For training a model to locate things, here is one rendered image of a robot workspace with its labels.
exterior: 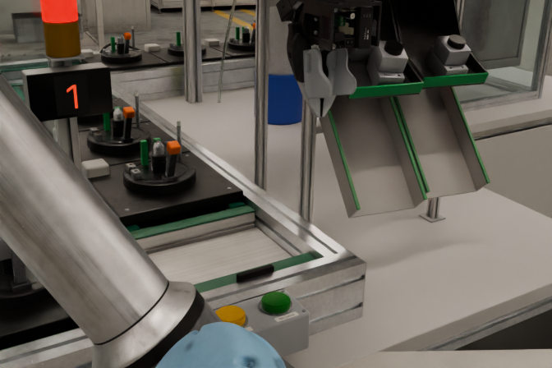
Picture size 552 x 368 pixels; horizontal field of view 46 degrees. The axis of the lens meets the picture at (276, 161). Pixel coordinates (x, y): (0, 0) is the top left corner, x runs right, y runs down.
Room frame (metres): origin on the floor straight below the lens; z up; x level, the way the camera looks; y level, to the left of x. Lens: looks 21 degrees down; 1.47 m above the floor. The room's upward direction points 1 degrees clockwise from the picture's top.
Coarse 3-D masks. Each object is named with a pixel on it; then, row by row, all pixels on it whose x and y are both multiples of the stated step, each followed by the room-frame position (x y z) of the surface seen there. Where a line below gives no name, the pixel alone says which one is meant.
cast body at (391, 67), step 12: (384, 48) 1.03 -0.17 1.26; (396, 48) 1.02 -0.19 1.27; (372, 60) 1.06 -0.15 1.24; (384, 60) 1.02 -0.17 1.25; (396, 60) 1.02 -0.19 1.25; (372, 72) 1.05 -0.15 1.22; (384, 72) 1.03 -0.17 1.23; (396, 72) 1.03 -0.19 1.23; (372, 84) 1.04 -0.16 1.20; (384, 84) 1.03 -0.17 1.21
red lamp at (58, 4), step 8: (40, 0) 0.95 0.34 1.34; (48, 0) 0.93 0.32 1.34; (56, 0) 0.93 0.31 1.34; (64, 0) 0.94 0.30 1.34; (72, 0) 0.95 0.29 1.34; (48, 8) 0.93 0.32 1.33; (56, 8) 0.93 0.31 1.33; (64, 8) 0.94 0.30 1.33; (72, 8) 0.95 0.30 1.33; (48, 16) 0.94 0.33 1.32; (56, 16) 0.93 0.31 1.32; (64, 16) 0.94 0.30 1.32; (72, 16) 0.95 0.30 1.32
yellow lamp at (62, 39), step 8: (48, 24) 0.94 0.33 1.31; (56, 24) 0.93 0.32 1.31; (64, 24) 0.94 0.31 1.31; (72, 24) 0.95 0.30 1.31; (48, 32) 0.94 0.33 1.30; (56, 32) 0.93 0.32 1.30; (64, 32) 0.94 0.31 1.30; (72, 32) 0.94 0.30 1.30; (48, 40) 0.94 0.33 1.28; (56, 40) 0.93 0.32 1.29; (64, 40) 0.94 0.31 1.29; (72, 40) 0.94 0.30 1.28; (48, 48) 0.94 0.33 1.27; (56, 48) 0.93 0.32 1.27; (64, 48) 0.94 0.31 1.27; (72, 48) 0.94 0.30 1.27; (48, 56) 0.94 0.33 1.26; (56, 56) 0.93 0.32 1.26; (64, 56) 0.94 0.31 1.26; (72, 56) 0.94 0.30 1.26
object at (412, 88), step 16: (384, 0) 1.17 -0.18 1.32; (384, 16) 1.16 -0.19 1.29; (384, 32) 1.16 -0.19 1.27; (320, 48) 1.11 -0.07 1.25; (352, 64) 1.09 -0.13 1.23; (368, 80) 1.05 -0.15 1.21; (416, 80) 1.05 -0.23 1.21; (352, 96) 1.00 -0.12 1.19; (368, 96) 1.01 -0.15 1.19; (384, 96) 1.02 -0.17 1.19
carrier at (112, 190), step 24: (144, 144) 1.20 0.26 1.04; (96, 168) 1.18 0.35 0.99; (120, 168) 1.23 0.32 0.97; (144, 168) 1.18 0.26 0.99; (192, 168) 1.19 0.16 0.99; (120, 192) 1.11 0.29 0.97; (144, 192) 1.11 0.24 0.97; (168, 192) 1.11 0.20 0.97; (192, 192) 1.12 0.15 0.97; (216, 192) 1.12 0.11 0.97; (240, 192) 1.13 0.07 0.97; (120, 216) 1.01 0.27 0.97; (144, 216) 1.03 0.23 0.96
